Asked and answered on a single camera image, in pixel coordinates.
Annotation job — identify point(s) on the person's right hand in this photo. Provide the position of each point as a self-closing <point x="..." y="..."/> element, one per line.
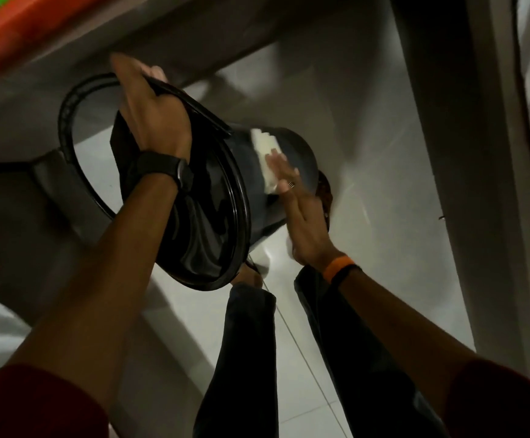
<point x="306" y="223"/>

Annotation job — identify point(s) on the person's left hand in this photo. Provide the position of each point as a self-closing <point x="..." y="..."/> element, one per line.
<point x="155" y="118"/>

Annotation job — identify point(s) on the person's left fingers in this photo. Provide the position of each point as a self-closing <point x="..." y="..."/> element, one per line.
<point x="153" y="73"/>

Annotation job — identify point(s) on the person's right fingers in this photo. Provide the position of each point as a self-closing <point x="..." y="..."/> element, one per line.
<point x="283" y="173"/>

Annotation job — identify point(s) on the white cleaning cloth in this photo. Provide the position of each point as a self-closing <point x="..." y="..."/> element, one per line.
<point x="262" y="148"/>

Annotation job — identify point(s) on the black trash bin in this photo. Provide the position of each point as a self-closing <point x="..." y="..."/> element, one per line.
<point x="242" y="196"/>

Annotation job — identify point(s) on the person's left forearm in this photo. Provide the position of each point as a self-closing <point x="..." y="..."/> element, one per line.
<point x="105" y="273"/>

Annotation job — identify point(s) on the person's right forearm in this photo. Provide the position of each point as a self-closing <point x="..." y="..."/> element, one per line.
<point x="402" y="328"/>

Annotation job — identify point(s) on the black garbage bag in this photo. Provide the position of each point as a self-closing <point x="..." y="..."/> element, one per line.
<point x="210" y="209"/>

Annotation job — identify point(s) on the black wrist watch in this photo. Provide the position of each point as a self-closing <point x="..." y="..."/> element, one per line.
<point x="164" y="166"/>

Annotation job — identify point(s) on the orange wristband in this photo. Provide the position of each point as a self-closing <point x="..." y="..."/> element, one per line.
<point x="336" y="267"/>

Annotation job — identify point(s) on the person's left foot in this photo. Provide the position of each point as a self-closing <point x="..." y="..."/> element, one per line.
<point x="247" y="276"/>

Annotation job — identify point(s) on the black wristband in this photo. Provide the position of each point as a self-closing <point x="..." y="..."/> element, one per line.
<point x="347" y="272"/>

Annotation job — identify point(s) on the orange and green cloth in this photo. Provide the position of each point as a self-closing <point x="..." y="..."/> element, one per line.
<point x="13" y="27"/>

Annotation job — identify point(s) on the person's left trouser leg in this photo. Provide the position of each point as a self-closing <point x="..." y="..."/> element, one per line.
<point x="242" y="364"/>

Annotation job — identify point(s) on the person's trouser leg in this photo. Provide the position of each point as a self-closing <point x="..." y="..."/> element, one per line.
<point x="242" y="364"/>
<point x="365" y="369"/>

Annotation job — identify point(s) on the dark grey furniture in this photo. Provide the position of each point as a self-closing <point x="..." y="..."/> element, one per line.
<point x="23" y="232"/>

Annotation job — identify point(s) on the person's right trouser leg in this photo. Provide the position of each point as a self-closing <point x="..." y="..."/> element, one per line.
<point x="365" y="369"/>

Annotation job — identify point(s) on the person's right red sleeve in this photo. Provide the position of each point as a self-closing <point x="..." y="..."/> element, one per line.
<point x="502" y="401"/>

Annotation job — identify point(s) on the person's red sleeve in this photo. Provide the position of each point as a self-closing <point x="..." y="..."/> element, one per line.
<point x="32" y="405"/>
<point x="502" y="401"/>

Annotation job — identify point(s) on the person's left red sleeve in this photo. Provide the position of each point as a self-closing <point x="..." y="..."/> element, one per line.
<point x="32" y="405"/>

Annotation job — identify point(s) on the grey bed frame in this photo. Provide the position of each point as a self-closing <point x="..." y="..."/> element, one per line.
<point x="470" y="177"/>

